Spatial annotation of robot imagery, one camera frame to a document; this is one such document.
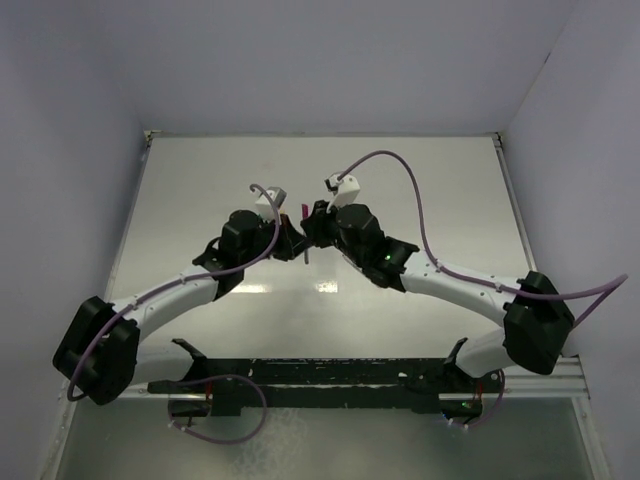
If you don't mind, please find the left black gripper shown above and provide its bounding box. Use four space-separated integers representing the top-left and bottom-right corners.
240 213 310 267

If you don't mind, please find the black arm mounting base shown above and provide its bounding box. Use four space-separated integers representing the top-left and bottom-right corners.
148 340 504 418

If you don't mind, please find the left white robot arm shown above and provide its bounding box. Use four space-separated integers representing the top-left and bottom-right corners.
52 210 310 405

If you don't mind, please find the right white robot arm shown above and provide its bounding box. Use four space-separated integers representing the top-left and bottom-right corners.
301 201 574 391

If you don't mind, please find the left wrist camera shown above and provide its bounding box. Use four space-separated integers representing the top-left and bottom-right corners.
250 184 287 222

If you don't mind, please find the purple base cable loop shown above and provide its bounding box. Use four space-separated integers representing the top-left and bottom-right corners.
167 374 268 445

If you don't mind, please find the aluminium frame rail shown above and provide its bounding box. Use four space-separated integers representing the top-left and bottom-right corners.
505 358 589 398

